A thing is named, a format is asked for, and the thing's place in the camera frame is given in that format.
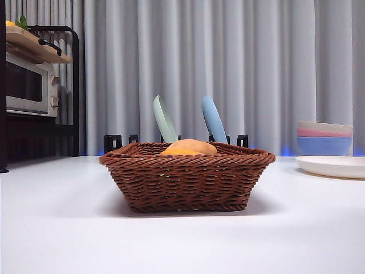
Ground tan potato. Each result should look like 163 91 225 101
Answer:
168 139 218 157

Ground brown wicker basket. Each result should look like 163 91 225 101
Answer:
99 142 277 213

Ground pale green plate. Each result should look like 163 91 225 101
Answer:
153 95 179 143

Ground light blue plate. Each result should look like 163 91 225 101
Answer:
201 94 229 145

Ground black plate rack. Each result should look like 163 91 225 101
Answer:
104 134 250 154

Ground grey curtain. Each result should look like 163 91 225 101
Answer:
5 0 365 157

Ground pink bowl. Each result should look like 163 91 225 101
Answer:
297 127 354 139

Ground blue bowl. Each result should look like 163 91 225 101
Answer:
296 136 354 157

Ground white bowl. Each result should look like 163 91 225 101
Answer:
297 120 354 134

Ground white flat plate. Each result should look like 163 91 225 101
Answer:
294 155 365 180

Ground silver toaster oven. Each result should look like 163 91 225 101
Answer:
5 52 61 118

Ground green leaves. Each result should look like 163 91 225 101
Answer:
14 15 30 31

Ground black metal shelf frame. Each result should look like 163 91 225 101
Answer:
0 0 81 174

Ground wooden tray with black handle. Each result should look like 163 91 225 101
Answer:
5 26 72 65

